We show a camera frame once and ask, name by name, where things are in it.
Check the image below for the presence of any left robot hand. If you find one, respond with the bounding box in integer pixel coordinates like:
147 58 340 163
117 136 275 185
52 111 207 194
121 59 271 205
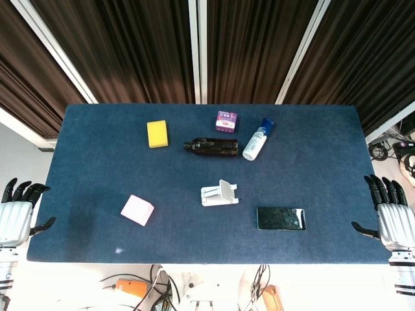
0 178 57 246

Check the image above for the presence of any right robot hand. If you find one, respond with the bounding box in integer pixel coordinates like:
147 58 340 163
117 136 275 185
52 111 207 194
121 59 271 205
351 174 415 252

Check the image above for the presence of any black smartphone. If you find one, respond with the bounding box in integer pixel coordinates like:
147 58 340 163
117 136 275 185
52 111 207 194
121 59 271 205
256 207 307 231

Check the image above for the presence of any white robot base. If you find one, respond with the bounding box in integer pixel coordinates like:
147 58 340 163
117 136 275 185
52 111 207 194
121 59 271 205
161 264 250 311

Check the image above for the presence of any white phone stand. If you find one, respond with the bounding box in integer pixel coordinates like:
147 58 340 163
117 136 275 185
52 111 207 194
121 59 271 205
200 179 241 207

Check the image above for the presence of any black device with purple button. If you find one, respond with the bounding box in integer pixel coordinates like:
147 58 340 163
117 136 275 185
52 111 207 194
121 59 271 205
393 141 415 159

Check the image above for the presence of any pink cube block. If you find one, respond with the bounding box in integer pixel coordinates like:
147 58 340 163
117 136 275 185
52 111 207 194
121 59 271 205
120 194 155 227

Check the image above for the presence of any orange power strip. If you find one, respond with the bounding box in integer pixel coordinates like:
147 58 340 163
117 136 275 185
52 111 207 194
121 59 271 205
115 278 149 297

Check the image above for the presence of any wooden block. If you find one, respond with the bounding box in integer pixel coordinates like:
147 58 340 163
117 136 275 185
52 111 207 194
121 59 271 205
261 284 284 311

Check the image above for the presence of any white bottle with blue cap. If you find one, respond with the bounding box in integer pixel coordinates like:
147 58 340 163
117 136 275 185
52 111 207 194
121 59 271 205
242 117 276 161

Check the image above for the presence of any yellow sponge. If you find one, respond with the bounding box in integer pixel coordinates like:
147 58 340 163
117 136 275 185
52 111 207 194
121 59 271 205
146 119 170 149

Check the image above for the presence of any blue table cloth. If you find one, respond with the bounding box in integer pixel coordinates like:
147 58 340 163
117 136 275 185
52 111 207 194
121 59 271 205
26 103 390 266

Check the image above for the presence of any small purple box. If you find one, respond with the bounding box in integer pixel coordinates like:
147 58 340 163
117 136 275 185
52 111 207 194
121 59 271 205
214 110 241 133

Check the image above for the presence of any dark brown plastic bottle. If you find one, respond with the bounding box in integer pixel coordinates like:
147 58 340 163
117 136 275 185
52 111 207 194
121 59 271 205
183 137 239 157

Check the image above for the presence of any black cable bundle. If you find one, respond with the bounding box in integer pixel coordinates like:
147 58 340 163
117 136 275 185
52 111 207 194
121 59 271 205
239 264 276 311

